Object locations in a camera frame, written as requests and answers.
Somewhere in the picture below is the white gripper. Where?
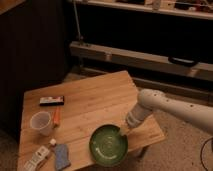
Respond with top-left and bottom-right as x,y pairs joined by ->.
119,104 -> 152,136

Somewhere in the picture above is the green ceramic bowl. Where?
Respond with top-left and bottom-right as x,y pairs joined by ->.
89,124 -> 128,167

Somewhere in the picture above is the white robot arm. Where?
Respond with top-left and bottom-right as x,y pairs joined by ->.
120,89 -> 213,135

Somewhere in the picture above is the wooden table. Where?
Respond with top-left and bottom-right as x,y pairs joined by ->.
16,70 -> 167,171

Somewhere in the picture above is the blue sponge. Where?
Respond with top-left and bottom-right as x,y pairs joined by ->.
54,144 -> 71,171

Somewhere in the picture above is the black small box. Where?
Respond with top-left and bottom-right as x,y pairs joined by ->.
39,96 -> 64,106

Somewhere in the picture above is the clear plastic cup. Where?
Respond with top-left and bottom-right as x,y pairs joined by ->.
30,111 -> 53,136

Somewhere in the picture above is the white tube with cap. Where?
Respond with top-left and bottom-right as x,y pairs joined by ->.
22,139 -> 56,171

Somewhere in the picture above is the metal stand pole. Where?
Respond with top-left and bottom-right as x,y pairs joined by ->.
73,0 -> 83,44

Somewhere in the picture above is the upper shelf with items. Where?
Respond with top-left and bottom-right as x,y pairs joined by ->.
68,0 -> 213,21

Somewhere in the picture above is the long case with handle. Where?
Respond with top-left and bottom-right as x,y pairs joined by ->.
69,41 -> 213,81

